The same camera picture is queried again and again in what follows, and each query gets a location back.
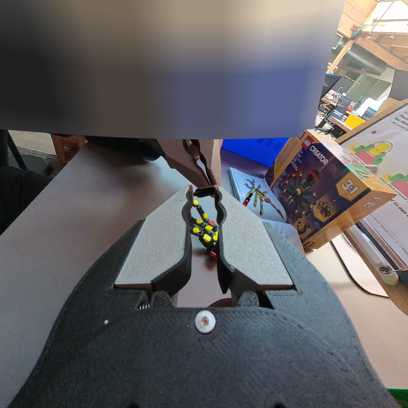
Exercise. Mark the person's dark clothing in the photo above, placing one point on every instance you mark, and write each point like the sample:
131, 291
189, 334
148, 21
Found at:
19, 194

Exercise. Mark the yellow storage bin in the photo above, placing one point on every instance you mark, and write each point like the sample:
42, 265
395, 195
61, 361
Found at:
354, 121

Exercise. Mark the small black office chair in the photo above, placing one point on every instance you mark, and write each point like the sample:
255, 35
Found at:
336, 110

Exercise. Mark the yellow lego set box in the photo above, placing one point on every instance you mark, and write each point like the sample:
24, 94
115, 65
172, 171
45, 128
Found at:
322, 191

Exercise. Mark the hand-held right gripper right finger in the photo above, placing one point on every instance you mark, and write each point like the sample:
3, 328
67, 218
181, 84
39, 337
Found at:
251, 251

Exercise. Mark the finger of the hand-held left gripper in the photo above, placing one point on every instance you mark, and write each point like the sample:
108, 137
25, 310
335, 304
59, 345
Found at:
213, 159
181, 159

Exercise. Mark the lego instruction booklet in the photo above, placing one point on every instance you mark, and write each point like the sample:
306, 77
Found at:
255, 194

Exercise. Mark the blue plastic bin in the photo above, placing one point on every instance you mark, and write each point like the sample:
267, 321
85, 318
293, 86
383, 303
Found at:
251, 151

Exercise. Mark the green plastic object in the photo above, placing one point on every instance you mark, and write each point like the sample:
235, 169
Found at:
398, 398

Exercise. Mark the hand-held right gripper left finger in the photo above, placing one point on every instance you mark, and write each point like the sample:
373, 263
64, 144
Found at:
159, 245

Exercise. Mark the black yellow lego spider model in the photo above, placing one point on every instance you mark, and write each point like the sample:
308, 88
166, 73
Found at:
207, 237

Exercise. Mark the white flat pad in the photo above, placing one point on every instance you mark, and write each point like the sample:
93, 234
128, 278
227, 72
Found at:
357, 267

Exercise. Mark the brown bracket with screw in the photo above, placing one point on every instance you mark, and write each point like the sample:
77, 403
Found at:
68, 146

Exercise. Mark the instruction poster board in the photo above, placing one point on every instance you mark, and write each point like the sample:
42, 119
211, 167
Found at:
395, 293

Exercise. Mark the small black lego piece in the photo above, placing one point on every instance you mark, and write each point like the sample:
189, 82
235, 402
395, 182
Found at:
204, 191

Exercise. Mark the printed instruction board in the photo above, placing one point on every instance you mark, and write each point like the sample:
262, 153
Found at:
389, 197

